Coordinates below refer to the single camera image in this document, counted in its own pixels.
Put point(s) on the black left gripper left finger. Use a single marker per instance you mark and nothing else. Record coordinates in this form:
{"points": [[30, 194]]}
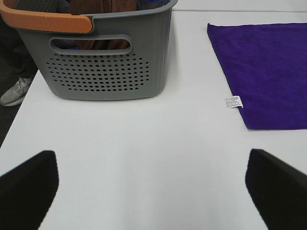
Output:
{"points": [[27, 192]]}

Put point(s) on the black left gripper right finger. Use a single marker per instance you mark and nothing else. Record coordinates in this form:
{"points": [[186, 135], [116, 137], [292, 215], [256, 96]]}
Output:
{"points": [[278, 191]]}

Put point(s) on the purple towel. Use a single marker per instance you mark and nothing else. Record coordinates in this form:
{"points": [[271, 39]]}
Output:
{"points": [[266, 66]]}

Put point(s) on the grey sneaker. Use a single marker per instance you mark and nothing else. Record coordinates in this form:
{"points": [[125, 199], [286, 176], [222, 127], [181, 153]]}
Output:
{"points": [[16, 94]]}

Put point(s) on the dark trouser leg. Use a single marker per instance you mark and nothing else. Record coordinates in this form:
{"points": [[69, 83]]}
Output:
{"points": [[15, 53]]}

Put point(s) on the grey perforated laundry basket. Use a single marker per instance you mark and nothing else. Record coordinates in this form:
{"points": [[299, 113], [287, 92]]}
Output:
{"points": [[138, 71]]}

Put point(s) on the brown towel in basket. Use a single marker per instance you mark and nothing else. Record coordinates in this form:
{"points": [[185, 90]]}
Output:
{"points": [[78, 7]]}

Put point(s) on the orange basket handle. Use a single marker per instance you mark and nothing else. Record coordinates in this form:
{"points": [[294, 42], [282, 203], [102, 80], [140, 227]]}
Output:
{"points": [[45, 21]]}

